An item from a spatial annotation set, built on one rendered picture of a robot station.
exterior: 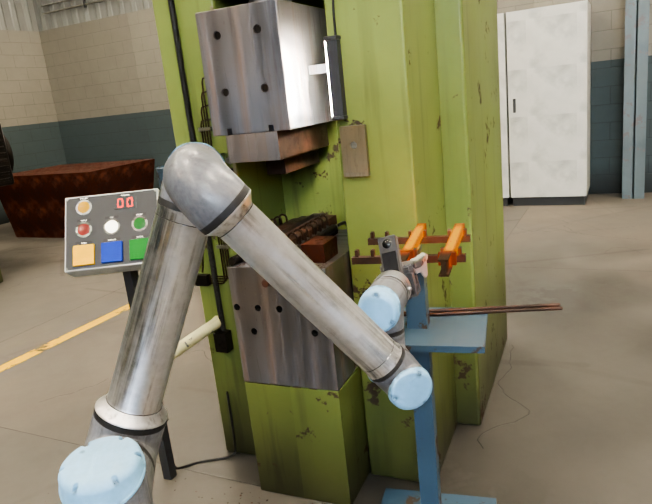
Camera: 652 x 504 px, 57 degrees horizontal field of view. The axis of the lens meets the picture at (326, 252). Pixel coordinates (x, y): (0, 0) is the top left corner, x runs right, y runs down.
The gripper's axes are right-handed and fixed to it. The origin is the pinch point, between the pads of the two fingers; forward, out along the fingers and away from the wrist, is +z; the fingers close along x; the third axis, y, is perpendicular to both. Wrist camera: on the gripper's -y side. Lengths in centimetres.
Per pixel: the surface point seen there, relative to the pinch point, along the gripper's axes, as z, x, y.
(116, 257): 17, -106, -16
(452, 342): 5.1, 5.1, 27.8
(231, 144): 34, -58, -42
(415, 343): 3.6, -4.9, 26.1
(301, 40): 47, -29, -69
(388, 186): 43.9, -11.6, -14.6
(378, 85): 44, -6, -47
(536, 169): 557, 24, 60
